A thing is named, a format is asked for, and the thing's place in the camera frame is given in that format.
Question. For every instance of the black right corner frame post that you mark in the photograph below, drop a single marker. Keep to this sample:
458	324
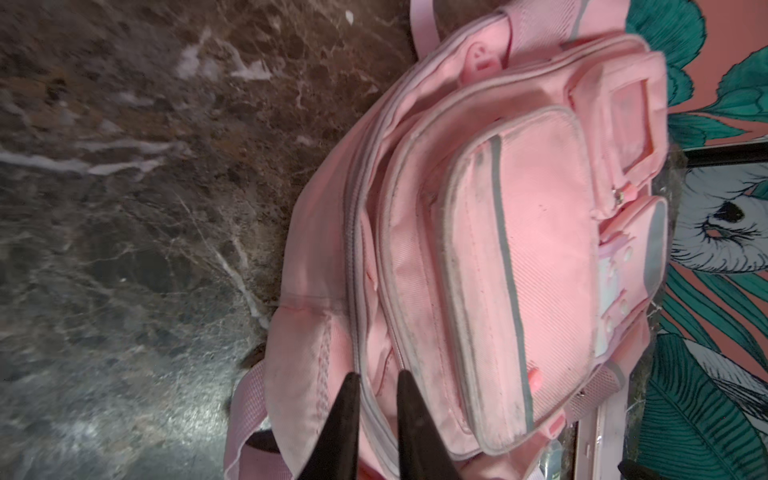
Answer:
736	154

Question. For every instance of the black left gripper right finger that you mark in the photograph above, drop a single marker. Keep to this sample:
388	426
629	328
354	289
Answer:
422	453

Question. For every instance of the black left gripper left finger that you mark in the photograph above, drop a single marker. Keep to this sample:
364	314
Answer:
335	455

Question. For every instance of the pink pencil case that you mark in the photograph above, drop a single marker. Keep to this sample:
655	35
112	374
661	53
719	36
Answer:
600	440

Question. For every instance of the pink student backpack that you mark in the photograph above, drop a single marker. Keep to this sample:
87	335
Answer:
489	226

